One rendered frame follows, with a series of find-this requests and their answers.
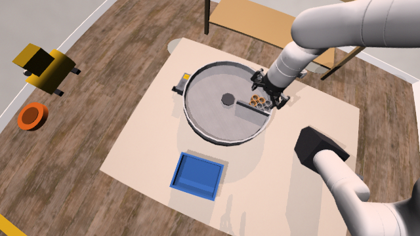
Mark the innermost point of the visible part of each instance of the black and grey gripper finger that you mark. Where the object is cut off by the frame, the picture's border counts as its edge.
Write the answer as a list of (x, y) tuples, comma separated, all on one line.
[(257, 82), (276, 101)]

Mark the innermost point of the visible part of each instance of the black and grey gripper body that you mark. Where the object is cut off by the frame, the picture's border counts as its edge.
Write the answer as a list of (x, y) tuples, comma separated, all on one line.
[(270, 86)]

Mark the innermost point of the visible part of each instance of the blue crate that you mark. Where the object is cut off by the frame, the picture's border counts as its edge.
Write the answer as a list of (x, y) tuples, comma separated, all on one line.
[(197, 176)]

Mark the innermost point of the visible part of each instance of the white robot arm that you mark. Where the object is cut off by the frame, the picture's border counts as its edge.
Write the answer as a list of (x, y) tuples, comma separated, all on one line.
[(360, 23)]

